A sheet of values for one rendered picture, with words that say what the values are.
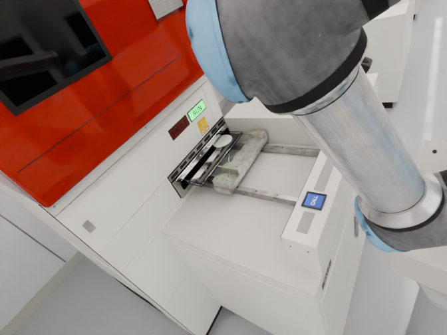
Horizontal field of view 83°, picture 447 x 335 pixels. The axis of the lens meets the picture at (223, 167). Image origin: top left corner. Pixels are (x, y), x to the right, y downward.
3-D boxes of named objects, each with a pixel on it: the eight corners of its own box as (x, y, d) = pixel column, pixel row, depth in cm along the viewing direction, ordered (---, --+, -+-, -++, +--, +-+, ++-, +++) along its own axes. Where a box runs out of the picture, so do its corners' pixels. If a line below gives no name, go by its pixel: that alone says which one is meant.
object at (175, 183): (180, 197, 110) (170, 183, 105) (229, 137, 134) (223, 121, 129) (183, 198, 109) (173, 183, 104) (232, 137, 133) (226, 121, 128)
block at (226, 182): (214, 185, 104) (211, 180, 102) (218, 179, 105) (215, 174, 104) (229, 189, 99) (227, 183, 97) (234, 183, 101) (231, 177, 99)
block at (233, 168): (223, 172, 108) (221, 167, 106) (227, 167, 110) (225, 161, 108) (239, 175, 103) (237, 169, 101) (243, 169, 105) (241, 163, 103)
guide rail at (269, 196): (201, 186, 116) (198, 181, 114) (203, 183, 117) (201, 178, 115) (309, 209, 86) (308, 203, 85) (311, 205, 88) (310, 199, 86)
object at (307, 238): (289, 264, 75) (279, 237, 66) (336, 147, 105) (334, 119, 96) (322, 276, 69) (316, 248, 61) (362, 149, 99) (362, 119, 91)
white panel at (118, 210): (121, 274, 93) (38, 205, 69) (229, 139, 138) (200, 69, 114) (126, 277, 91) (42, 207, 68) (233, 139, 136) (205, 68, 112)
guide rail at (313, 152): (229, 149, 131) (227, 144, 129) (231, 146, 132) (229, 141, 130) (330, 158, 101) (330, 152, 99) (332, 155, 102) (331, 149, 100)
